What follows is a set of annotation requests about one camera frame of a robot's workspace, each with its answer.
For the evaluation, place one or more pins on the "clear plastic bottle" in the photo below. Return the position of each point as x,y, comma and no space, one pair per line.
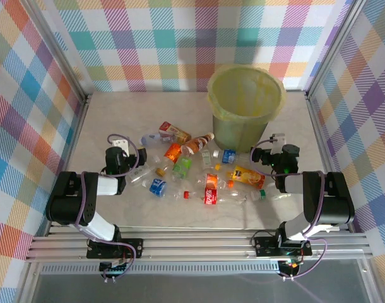
157,160

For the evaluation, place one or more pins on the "clear bottle pale blue label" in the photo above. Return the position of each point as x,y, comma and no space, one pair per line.
150,138

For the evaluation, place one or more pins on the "orange juice bottle dark label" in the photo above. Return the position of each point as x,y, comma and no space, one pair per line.
249,178

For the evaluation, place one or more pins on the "blue label bottle white cap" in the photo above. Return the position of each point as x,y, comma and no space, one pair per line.
229,156

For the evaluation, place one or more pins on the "crushed clear bottle blue label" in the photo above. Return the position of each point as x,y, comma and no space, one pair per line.
157,186

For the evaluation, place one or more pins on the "clear bottle green cap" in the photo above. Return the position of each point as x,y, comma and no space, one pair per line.
262,194

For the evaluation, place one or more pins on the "clear bottle white green label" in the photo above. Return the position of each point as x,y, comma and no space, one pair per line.
206,159

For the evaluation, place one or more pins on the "clear bottle orange label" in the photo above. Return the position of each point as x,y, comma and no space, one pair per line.
211,180

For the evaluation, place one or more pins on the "brown bottle white cap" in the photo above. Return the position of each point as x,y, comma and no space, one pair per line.
195,144

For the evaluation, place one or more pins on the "clear bottle red cola label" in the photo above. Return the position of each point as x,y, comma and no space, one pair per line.
210,196

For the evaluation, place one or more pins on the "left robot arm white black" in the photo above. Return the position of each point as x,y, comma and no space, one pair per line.
66,202

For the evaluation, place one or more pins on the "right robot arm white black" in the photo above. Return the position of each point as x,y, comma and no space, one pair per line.
334,202

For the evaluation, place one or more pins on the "grey translucent waste bin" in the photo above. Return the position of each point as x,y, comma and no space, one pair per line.
240,135

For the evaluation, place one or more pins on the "bin with yellow liner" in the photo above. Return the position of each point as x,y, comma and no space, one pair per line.
243,94

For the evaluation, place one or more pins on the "orange label bottle yellow cap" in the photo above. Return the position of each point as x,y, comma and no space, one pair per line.
173,152

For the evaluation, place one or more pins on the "amber bottle red yellow label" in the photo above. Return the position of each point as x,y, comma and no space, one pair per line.
175,132

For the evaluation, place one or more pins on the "small electronics board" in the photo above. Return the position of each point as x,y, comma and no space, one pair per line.
290,266
112,268

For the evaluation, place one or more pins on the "grey lower panel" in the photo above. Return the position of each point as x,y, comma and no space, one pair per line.
195,288

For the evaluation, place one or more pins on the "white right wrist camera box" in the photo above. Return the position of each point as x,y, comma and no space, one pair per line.
278,143

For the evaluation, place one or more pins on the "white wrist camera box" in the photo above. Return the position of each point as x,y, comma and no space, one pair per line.
120,146
278,143

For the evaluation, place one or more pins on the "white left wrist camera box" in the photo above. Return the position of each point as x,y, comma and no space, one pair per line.
120,146

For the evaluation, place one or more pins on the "aluminium side rail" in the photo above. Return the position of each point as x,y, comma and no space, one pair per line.
318,126
79,126

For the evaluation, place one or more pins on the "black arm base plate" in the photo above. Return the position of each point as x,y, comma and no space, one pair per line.
265,246
131,243

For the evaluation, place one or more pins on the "aluminium mounting rail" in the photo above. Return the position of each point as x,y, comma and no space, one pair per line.
195,244

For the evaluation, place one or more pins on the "aluminium frame post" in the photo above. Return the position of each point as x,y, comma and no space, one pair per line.
334,47
58,47

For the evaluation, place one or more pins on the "aluminium frame leg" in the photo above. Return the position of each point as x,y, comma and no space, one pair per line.
374,284
26,293

